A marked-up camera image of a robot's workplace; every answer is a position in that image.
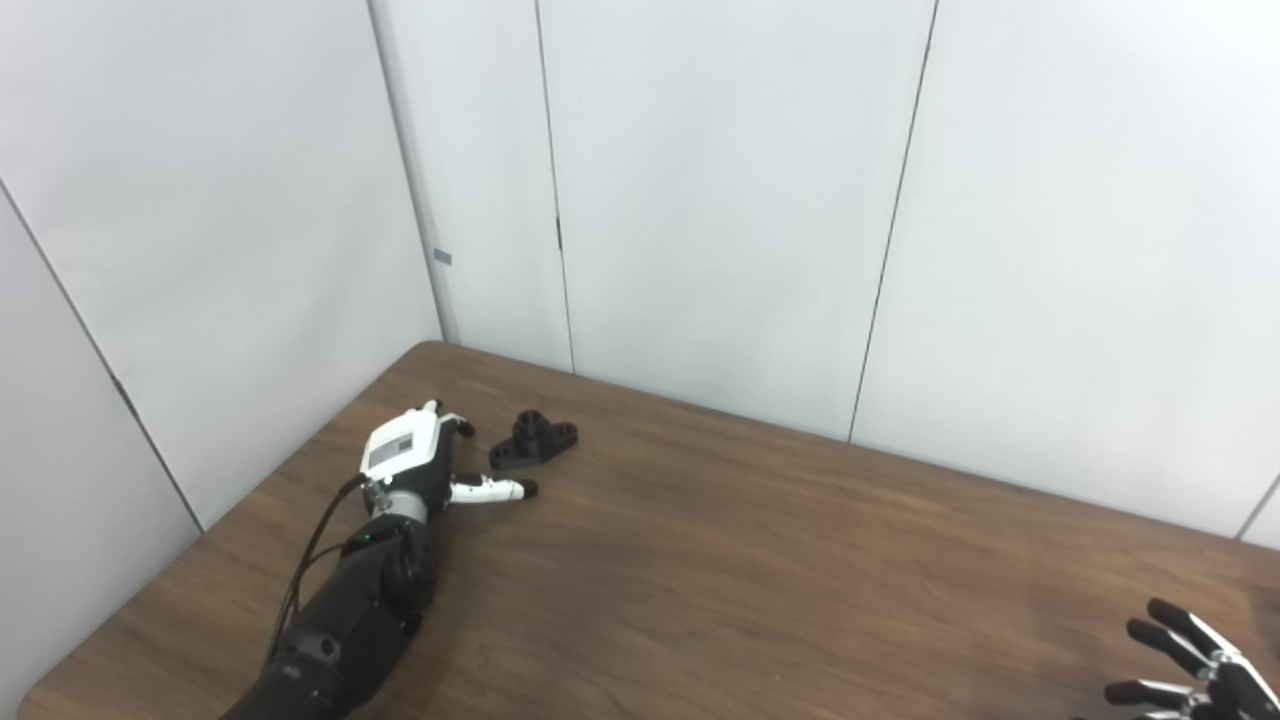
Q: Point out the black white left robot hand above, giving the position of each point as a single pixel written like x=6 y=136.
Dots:
x=405 y=450

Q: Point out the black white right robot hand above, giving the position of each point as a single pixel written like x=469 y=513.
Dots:
x=1240 y=690

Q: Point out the black flanged holder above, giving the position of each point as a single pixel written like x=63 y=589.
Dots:
x=530 y=445

